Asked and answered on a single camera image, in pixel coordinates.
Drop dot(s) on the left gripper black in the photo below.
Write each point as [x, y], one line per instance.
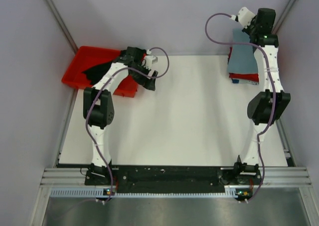
[149, 83]

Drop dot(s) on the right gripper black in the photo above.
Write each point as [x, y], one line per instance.
[246, 30]

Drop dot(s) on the blue grey t shirt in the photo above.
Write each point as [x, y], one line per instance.
[242, 60]

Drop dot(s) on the red t shirt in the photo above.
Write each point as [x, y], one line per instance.
[242, 77]

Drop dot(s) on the red plastic bin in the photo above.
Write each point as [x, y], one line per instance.
[87, 57]

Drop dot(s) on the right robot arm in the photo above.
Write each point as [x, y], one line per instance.
[269, 104]

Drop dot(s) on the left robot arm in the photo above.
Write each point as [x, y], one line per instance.
[98, 107]

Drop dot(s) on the black t shirt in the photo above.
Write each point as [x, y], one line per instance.
[95, 72]

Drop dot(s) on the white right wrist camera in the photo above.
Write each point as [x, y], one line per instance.
[244, 17]

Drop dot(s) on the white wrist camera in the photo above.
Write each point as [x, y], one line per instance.
[149, 60]
[244, 17]

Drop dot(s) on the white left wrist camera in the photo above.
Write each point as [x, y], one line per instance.
[149, 60]

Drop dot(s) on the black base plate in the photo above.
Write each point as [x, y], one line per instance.
[172, 179]

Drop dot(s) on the grey slotted cable duct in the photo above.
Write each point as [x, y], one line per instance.
[104, 193]

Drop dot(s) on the aluminium frame rail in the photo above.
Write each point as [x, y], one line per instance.
[275, 177]

